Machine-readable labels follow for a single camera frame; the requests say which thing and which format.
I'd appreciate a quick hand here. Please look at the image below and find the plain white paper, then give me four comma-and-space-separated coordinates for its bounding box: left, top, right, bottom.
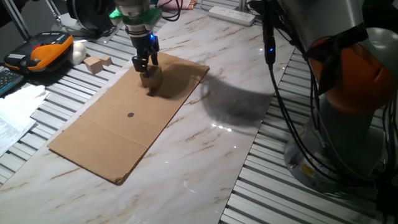
0, 84, 50, 130

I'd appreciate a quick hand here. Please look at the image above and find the printed paper sheet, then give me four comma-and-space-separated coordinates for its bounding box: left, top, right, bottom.
0, 110, 37, 156

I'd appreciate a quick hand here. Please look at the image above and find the white rounded soft object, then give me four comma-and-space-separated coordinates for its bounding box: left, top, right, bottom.
68, 41, 88, 65

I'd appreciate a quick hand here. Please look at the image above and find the grey metal bar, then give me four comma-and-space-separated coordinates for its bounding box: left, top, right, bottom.
2, 0, 32, 40

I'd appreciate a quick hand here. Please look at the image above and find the thin metal rod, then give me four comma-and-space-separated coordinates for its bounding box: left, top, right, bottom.
45, 0, 68, 30

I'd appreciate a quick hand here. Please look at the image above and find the orange and black teach pendant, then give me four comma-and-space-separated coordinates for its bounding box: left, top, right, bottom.
3, 30, 75, 74

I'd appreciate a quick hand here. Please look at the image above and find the pink cloth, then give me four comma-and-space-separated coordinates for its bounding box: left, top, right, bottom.
157, 0, 197, 11

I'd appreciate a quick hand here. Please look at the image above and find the black round spool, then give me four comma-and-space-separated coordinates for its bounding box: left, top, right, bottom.
66, 0, 118, 32

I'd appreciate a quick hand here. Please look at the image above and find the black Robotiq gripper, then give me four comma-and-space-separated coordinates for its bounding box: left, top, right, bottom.
131, 33, 160, 78

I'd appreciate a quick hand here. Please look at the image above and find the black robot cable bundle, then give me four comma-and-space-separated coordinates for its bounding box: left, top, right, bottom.
158, 0, 398, 187

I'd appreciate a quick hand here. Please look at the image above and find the medium wooden block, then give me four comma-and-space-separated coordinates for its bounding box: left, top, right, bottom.
83, 55, 104, 75

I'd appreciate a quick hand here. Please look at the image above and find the black computer keyboard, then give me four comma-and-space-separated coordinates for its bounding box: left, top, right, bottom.
0, 66, 25, 96

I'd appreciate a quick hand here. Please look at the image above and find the brown cardboard sheet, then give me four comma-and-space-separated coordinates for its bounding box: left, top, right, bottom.
47, 49, 211, 187

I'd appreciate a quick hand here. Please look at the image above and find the black bag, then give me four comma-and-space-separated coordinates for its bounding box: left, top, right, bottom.
248, 0, 265, 18

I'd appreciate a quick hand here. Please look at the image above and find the large wooden cube block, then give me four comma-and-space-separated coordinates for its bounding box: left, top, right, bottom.
139, 65, 164, 90

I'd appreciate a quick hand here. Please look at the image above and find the marble pattern board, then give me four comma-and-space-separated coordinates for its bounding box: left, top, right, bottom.
0, 6, 298, 224

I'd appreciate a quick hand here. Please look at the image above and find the white power strip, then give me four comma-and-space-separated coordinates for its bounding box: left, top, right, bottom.
208, 5, 256, 27

